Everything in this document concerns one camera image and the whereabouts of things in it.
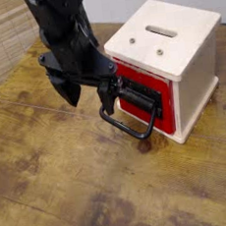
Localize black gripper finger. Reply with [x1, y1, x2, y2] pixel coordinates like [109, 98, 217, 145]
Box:
[49, 73, 81, 107]
[97, 76, 122, 115]

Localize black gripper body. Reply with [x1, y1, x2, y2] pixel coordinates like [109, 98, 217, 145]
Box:
[31, 0, 116, 86]

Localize black metal drawer handle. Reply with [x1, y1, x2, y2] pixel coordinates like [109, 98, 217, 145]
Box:
[99, 76, 164, 140]

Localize red wooden drawer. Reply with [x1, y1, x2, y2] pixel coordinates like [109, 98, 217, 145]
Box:
[114, 58, 176, 135]

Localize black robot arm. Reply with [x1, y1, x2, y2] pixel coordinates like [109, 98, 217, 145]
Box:
[25, 0, 118, 115]

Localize white wooden drawer cabinet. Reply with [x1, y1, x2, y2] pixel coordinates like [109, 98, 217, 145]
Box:
[104, 0, 221, 143]

